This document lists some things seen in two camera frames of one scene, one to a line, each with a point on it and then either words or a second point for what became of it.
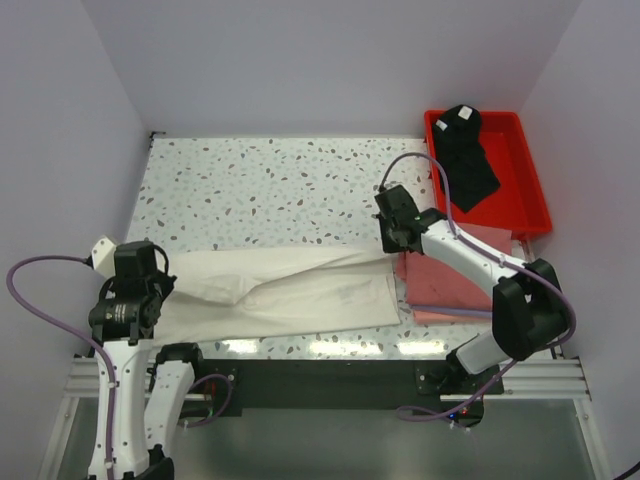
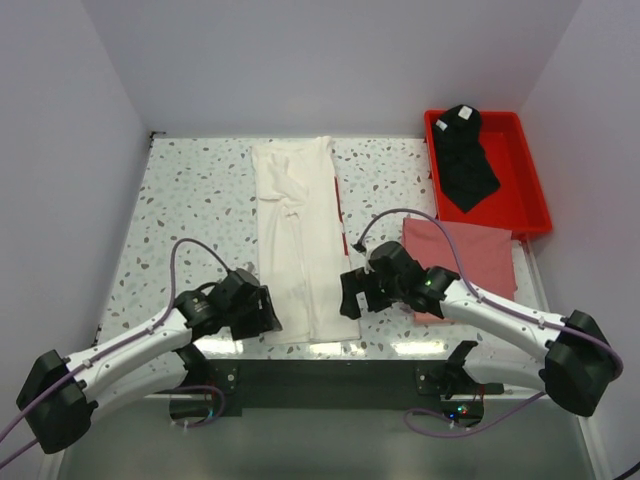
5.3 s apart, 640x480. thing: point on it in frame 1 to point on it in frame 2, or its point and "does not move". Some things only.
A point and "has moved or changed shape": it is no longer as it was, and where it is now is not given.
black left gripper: x=167 y=283 to x=263 y=318
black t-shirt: x=459 y=145 does not move
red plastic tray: x=520 y=199 does not move
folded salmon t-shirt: x=445 y=318 does not move
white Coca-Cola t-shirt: x=230 y=292 has moved or changed shape
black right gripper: x=389 y=246 to x=356 y=281
